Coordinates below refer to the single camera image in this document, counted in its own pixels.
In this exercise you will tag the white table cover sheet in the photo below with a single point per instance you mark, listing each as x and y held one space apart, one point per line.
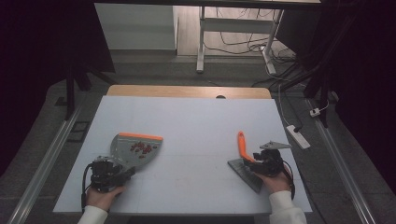
193 121

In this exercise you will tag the pile of red beans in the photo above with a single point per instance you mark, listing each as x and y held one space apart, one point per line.
141 148

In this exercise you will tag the wooden table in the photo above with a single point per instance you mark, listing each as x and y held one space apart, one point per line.
174 91

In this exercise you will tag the grey dustpan with orange edge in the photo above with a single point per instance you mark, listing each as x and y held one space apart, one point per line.
137 149

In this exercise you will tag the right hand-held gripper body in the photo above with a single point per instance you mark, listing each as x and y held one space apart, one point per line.
271 161

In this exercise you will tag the white power strip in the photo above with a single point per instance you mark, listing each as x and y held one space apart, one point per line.
298 137

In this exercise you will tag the black floor socket plate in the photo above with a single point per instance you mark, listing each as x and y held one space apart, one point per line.
79 131

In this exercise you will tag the white cabinet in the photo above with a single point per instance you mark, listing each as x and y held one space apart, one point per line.
137 28

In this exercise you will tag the white metal desk frame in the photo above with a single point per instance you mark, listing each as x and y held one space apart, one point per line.
236 25

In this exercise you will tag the aluminium floor rail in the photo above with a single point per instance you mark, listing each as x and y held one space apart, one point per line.
43 165
341 168

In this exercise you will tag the person's right hand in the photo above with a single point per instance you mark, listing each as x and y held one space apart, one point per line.
277 183

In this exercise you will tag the person's left hand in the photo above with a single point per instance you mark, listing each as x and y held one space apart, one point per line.
101 197

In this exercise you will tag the black metal stand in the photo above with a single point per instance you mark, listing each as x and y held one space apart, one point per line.
317 84
71 90

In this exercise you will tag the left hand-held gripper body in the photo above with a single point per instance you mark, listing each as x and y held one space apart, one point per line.
104 174

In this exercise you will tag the small white adapter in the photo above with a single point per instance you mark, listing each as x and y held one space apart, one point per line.
315 112

